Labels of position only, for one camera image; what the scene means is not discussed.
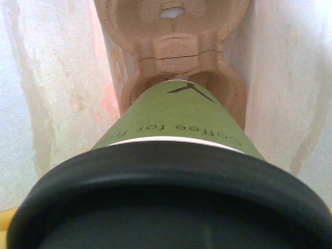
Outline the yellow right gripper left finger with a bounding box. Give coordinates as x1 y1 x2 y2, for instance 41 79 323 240
0 206 18 232

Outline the brown pulp cup carrier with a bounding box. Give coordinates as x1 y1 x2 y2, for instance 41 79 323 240
97 0 254 130

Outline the green paper cup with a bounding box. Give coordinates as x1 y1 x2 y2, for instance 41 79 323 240
92 80 264 161

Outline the printed paper bag with handles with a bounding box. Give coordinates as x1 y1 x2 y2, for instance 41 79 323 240
0 0 332 249

